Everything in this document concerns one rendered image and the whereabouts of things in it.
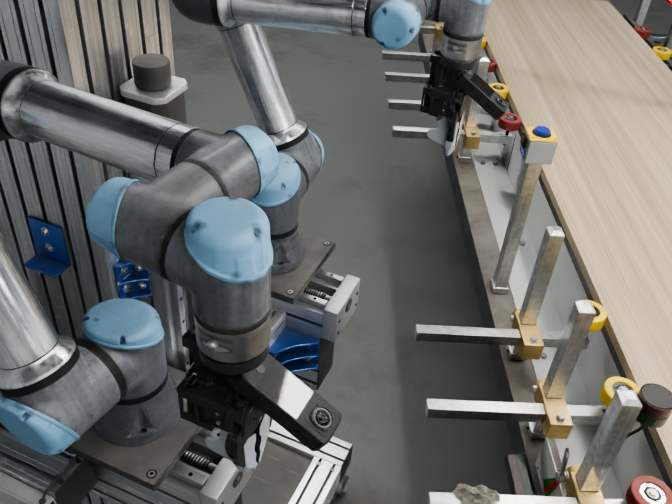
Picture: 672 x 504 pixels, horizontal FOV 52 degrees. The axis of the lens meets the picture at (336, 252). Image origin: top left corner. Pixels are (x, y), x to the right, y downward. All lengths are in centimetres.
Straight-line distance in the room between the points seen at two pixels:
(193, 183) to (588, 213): 161
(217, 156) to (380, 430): 193
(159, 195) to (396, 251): 268
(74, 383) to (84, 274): 34
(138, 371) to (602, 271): 127
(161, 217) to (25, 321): 40
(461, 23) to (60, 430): 94
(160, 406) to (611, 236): 137
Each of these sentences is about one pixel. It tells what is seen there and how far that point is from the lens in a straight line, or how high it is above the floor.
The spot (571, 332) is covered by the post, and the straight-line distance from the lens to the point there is 151.
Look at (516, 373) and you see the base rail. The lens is 188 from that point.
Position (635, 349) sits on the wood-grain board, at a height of 90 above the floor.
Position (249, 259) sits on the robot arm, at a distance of 60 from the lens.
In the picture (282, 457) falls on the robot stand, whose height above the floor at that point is 21.
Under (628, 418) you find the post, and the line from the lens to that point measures 133.
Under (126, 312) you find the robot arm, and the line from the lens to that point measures 113.
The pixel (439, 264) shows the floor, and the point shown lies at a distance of 328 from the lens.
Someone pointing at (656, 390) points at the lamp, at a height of 113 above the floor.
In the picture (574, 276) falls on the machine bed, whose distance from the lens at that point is 210.
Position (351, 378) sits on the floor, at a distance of 270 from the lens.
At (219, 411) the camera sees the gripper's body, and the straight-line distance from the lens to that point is 75.
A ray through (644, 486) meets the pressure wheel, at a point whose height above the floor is 90.
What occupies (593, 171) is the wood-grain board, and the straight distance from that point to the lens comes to 239.
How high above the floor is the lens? 203
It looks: 38 degrees down
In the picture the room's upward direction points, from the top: 5 degrees clockwise
